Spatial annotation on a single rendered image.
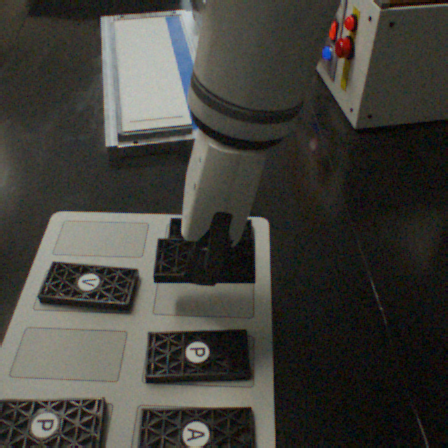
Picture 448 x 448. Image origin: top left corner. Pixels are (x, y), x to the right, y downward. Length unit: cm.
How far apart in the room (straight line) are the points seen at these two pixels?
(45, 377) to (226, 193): 26
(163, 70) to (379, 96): 36
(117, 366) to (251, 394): 13
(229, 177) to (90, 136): 46
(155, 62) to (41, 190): 34
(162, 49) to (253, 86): 66
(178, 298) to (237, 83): 29
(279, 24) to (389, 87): 49
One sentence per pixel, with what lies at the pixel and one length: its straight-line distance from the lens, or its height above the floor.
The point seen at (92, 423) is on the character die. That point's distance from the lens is 50.
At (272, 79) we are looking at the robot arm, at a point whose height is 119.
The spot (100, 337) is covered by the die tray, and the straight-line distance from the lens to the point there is 55.
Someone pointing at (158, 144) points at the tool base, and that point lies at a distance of 75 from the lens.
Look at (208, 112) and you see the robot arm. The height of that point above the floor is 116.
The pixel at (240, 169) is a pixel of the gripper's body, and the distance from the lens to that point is 38.
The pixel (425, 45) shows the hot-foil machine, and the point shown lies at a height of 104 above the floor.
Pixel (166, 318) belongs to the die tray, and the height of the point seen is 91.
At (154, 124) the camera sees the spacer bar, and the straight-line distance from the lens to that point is 77.
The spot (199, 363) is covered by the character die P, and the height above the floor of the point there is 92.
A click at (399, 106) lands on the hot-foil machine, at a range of 82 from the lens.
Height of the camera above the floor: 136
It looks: 45 degrees down
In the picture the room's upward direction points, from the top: straight up
